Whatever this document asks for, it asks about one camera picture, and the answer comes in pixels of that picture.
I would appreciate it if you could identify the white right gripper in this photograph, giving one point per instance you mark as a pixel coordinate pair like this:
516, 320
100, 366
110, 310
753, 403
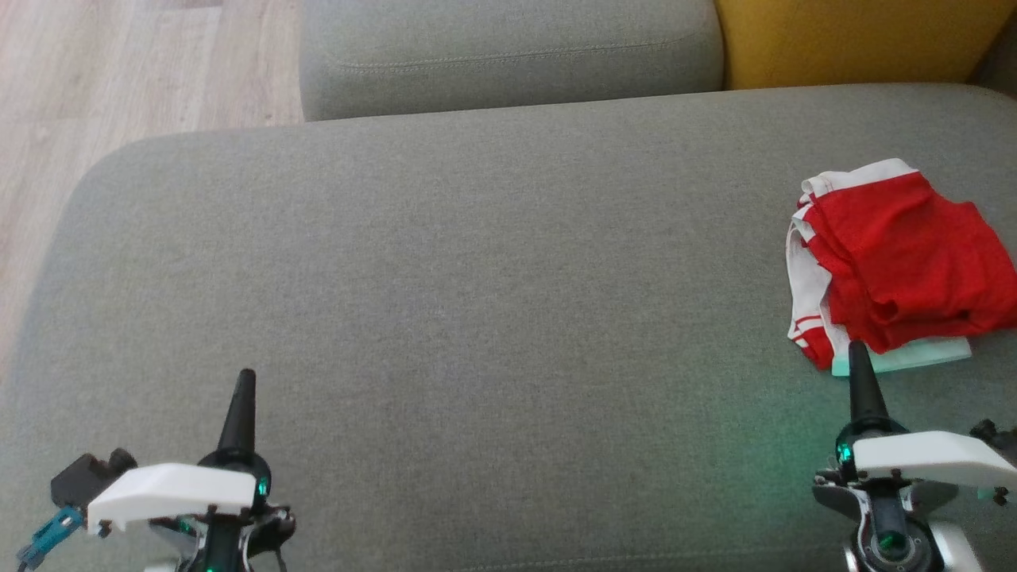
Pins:
929, 457

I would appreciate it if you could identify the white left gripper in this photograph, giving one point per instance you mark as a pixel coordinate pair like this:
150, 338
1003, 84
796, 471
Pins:
175, 488

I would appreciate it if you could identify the red shorts with white stripes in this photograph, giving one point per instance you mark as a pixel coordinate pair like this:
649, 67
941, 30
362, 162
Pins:
906, 254

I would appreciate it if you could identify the grey fabric sofa seat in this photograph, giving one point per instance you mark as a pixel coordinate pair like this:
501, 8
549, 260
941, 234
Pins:
477, 278

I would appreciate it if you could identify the yellow sofa cushion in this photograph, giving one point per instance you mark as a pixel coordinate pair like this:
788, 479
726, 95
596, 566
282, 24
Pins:
858, 40

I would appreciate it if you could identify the grey sofa back cushion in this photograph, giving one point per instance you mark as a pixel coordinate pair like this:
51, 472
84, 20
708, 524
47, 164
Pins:
508, 56

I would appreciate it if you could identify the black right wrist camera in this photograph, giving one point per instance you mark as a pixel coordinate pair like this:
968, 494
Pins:
993, 437

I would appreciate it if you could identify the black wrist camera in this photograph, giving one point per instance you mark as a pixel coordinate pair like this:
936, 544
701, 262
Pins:
87, 477
993, 437

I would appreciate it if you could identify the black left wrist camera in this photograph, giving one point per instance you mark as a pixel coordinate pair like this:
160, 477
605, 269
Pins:
87, 477

